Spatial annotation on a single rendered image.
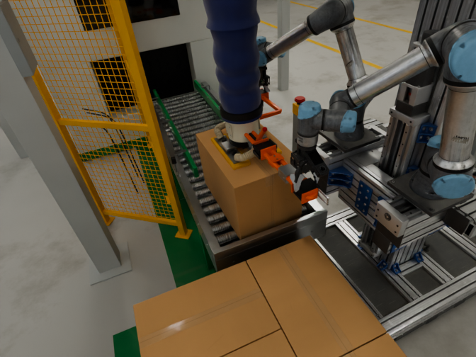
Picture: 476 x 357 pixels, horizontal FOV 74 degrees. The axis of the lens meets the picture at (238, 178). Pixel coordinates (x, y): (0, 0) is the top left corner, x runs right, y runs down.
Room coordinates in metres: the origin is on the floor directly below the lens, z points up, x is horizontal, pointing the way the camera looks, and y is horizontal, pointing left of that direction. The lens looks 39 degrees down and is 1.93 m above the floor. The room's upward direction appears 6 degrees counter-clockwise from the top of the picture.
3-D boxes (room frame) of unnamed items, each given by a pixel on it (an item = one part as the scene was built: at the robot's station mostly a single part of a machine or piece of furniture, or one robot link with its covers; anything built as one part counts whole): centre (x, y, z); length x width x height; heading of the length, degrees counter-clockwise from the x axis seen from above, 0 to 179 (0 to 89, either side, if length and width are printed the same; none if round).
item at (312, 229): (1.17, -0.16, 0.47); 0.70 x 0.03 x 0.15; 109
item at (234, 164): (1.48, 0.03, 0.97); 0.34 x 0.10 x 0.05; 21
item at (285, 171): (1.08, -0.22, 1.07); 0.07 x 0.07 x 0.04; 21
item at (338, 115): (0.95, -0.37, 1.39); 0.11 x 0.11 x 0.08; 70
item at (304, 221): (1.17, -0.16, 0.58); 0.70 x 0.03 x 0.06; 109
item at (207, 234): (2.18, 0.52, 0.50); 2.31 x 0.05 x 0.19; 19
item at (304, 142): (0.97, -0.26, 1.31); 0.08 x 0.08 x 0.05
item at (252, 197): (1.51, -0.06, 0.75); 0.60 x 0.40 x 0.40; 21
